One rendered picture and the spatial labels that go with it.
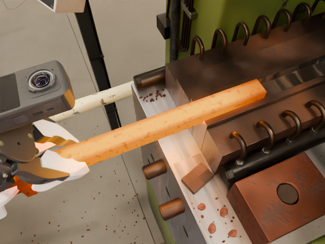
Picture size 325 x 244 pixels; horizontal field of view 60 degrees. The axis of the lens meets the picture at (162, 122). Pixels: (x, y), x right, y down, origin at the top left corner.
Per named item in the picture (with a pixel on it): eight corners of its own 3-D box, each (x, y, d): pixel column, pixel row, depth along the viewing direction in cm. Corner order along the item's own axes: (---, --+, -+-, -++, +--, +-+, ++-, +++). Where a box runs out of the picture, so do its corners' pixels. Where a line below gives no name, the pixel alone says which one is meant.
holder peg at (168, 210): (164, 222, 48) (164, 219, 46) (157, 208, 49) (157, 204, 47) (185, 213, 49) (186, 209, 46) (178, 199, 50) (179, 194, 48)
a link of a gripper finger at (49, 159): (63, 185, 40) (3, 169, 33) (94, 164, 39) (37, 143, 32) (66, 205, 39) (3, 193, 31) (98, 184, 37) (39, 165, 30)
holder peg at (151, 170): (147, 182, 52) (146, 177, 49) (141, 170, 53) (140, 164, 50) (167, 174, 52) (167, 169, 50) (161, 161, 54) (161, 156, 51)
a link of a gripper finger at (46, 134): (51, 148, 43) (-5, 142, 35) (80, 127, 42) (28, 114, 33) (58, 166, 42) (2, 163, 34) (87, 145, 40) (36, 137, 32)
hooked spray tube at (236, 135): (235, 171, 42) (246, 153, 37) (221, 148, 44) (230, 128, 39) (241, 169, 42) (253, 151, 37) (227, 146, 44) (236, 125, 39)
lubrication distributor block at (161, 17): (164, 40, 81) (164, 27, 78) (156, 26, 84) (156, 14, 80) (173, 37, 82) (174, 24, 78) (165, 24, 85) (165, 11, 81)
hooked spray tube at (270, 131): (260, 160, 43) (275, 141, 38) (246, 138, 45) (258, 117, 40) (266, 158, 43) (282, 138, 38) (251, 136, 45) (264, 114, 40)
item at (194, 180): (200, 164, 47) (201, 161, 46) (213, 177, 46) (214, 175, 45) (180, 181, 46) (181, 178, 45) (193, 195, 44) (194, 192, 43)
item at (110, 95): (44, 130, 87) (37, 122, 83) (40, 117, 90) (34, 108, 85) (173, 85, 96) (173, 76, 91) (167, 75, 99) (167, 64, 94)
